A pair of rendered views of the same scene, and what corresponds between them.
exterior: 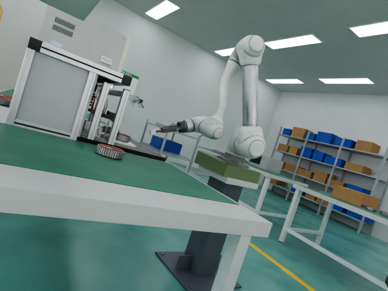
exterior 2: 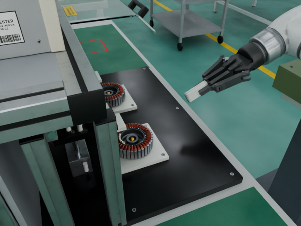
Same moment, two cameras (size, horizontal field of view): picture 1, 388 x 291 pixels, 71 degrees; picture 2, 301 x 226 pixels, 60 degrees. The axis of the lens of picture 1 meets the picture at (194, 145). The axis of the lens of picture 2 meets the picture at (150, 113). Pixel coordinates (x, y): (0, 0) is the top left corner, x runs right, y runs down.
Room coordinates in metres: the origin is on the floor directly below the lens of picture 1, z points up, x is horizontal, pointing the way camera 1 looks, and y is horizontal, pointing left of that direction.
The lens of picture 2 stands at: (1.08, 0.28, 1.29)
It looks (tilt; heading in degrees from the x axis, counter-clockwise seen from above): 38 degrees down; 10
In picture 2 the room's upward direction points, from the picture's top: straight up
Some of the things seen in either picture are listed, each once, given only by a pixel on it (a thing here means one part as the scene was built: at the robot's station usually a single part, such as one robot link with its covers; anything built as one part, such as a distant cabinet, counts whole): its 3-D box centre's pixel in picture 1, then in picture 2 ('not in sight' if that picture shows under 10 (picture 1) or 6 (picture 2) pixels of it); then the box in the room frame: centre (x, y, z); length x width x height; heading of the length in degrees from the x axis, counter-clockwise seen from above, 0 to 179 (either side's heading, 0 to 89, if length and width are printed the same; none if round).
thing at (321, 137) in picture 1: (327, 139); not in sight; (7.34, -3.35, 1.92); 0.42 x 0.42 x 0.28; 34
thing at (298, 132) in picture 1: (301, 134); not in sight; (8.06, -2.91, 1.93); 0.42 x 0.40 x 0.29; 34
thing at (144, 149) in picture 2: (120, 136); (132, 140); (1.58, 0.42, 0.80); 0.11 x 0.11 x 0.04
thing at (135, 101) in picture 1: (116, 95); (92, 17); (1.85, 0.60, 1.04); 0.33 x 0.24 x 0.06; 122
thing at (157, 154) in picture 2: (119, 141); (132, 146); (1.58, 0.42, 0.78); 0.15 x 0.15 x 0.01; 32
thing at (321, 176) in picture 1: (324, 178); not in sight; (7.13, -3.49, 0.92); 0.40 x 0.36 x 0.27; 120
